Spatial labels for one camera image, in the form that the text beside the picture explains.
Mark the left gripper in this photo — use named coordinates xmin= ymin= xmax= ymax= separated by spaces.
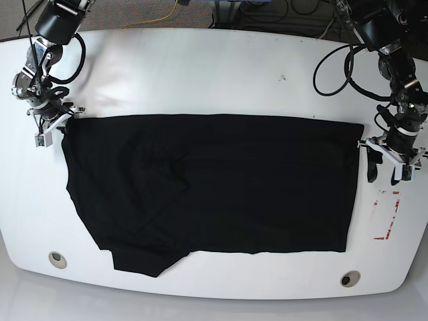
xmin=357 ymin=128 xmax=427 ymax=186

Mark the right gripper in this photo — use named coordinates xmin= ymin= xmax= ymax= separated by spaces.
xmin=27 ymin=102 xmax=86 ymax=134

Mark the black t-shirt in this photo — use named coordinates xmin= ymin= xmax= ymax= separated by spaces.
xmin=62 ymin=114 xmax=364 ymax=278

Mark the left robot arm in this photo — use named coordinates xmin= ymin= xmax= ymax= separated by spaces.
xmin=330 ymin=1 xmax=427 ymax=185

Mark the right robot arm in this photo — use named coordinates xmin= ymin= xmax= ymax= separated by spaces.
xmin=11 ymin=1 xmax=95 ymax=138

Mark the red tape rectangle marking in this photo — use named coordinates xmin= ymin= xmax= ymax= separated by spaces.
xmin=369 ymin=190 xmax=401 ymax=241

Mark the right table grommet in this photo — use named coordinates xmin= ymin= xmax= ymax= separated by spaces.
xmin=340 ymin=270 xmax=361 ymax=288

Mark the table grommet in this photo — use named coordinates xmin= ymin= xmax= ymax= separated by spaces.
xmin=340 ymin=270 xmax=361 ymax=288
xmin=48 ymin=251 xmax=67 ymax=270

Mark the left table grommet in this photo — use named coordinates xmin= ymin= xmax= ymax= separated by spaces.
xmin=48 ymin=251 xmax=67 ymax=270

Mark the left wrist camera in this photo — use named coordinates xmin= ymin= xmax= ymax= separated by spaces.
xmin=395 ymin=163 xmax=416 ymax=181

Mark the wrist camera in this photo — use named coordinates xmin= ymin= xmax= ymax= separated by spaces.
xmin=395 ymin=163 xmax=416 ymax=181
xmin=35 ymin=132 xmax=53 ymax=147

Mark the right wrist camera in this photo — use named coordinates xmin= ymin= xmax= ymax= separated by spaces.
xmin=35 ymin=132 xmax=53 ymax=147

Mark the yellow cable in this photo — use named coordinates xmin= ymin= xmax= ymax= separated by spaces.
xmin=120 ymin=0 xmax=183 ymax=29

